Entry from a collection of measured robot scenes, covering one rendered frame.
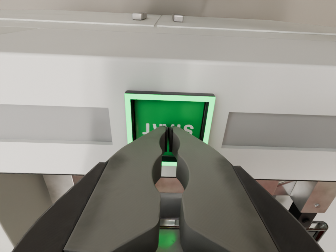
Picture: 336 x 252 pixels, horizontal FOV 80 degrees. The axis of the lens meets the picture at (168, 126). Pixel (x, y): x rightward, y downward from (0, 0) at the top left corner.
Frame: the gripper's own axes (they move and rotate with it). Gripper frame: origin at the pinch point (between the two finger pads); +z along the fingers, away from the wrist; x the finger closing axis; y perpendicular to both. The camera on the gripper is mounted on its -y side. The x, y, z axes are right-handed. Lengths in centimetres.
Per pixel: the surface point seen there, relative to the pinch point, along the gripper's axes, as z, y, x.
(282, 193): 9.3, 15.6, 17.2
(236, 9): 97, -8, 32
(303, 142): 1.7, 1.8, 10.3
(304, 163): 1.3, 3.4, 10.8
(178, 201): 15.3, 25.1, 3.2
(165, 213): 15.3, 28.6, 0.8
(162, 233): 7.3, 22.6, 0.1
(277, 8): 97, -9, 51
